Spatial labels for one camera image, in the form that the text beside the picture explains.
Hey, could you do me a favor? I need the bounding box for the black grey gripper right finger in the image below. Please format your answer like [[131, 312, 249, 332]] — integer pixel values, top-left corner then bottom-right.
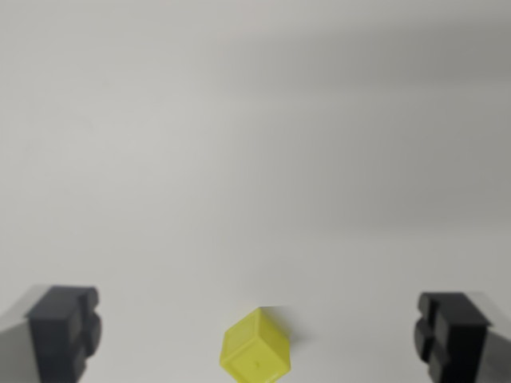
[[414, 291, 511, 383]]

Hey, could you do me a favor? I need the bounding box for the black grey gripper left finger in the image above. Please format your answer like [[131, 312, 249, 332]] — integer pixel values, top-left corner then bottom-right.
[[0, 284, 103, 383]]

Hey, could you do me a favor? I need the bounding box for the yellow plastic cube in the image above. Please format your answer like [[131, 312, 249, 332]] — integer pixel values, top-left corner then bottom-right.
[[218, 306, 293, 383]]

